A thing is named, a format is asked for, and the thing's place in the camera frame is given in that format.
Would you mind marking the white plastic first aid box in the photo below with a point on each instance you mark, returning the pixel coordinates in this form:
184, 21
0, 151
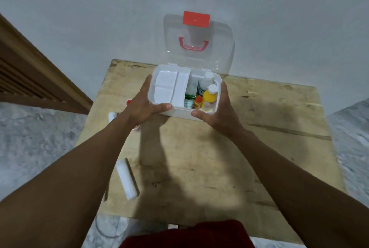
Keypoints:
184, 92

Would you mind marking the person's left hand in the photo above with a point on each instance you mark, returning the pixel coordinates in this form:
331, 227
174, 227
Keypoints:
139, 108

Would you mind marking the person's right forearm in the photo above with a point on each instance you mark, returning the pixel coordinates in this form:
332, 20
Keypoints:
305, 190

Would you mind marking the person's left forearm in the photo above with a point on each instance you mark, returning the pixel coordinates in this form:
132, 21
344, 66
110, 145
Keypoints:
62, 184

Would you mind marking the wooden louvered door frame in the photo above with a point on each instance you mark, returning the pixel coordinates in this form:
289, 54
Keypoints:
37, 74

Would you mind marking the small red cap item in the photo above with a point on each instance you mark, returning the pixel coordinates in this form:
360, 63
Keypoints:
129, 102

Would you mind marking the green and white medicine packet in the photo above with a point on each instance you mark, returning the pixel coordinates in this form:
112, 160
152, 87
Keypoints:
189, 99

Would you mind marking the red lid latch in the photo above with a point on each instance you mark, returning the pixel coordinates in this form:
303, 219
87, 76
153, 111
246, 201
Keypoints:
196, 19

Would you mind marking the person's right hand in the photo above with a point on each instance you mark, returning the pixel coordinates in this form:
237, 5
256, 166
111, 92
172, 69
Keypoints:
223, 115

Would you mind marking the person's red shorts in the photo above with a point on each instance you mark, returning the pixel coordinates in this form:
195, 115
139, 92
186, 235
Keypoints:
188, 234

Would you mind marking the small white tube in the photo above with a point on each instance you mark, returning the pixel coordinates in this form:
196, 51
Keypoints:
111, 116

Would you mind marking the white gauze roll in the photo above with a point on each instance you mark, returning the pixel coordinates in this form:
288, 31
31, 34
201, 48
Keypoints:
126, 178

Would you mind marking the white compartment tray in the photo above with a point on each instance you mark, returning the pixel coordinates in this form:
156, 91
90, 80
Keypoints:
170, 86

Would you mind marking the small orange bottle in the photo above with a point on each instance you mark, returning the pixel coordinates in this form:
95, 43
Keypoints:
198, 102

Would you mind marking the person's right thumb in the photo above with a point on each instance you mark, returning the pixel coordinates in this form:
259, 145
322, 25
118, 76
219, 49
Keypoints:
201, 114

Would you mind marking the person's left thumb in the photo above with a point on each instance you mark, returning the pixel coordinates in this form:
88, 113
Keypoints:
160, 108

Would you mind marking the yellow bottle with white cap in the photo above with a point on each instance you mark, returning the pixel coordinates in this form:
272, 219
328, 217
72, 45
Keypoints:
209, 99

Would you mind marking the clear box lid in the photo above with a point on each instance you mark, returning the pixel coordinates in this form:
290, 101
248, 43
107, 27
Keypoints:
199, 44

